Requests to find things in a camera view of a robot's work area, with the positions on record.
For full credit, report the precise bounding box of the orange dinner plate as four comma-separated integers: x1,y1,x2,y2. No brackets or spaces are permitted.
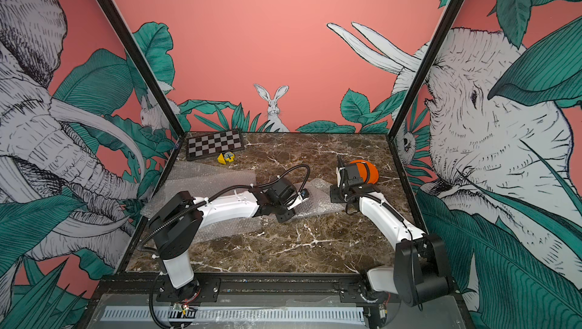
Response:
351,159,380,184

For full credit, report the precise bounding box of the bubble plate bundle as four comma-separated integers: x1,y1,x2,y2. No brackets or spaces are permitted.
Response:
294,178,344,218

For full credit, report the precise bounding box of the pink bubble bundle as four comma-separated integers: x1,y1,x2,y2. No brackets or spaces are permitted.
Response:
142,174,262,243

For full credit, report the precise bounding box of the clear bubble wrap sheet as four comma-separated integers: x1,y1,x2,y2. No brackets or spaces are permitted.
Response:
159,162,256,196

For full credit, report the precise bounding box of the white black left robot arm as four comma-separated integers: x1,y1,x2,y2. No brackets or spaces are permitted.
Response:
140,177,310,290

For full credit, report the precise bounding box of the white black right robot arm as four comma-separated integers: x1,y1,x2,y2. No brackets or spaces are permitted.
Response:
330,157,455,307

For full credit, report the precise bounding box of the small yellow toy block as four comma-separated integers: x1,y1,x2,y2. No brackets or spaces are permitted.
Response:
217,152,235,165

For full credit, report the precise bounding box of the black white chessboard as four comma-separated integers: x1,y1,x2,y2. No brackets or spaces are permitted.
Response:
186,129,244,161

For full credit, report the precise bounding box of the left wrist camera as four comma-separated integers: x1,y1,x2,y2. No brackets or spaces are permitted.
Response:
291,189,310,207

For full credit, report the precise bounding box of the white slotted cable duct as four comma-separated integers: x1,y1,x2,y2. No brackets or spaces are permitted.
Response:
99,305,366,325

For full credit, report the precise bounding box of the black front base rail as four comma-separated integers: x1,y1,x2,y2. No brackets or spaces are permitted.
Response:
92,272,398,306

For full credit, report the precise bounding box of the black left frame post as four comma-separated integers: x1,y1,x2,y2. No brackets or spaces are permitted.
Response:
96,0,186,138

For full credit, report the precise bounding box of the black frame post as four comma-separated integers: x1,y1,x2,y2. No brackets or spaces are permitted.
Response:
96,0,186,138
388,0,465,142

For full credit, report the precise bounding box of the black right frame post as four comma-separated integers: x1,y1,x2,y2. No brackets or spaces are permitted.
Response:
388,0,465,142

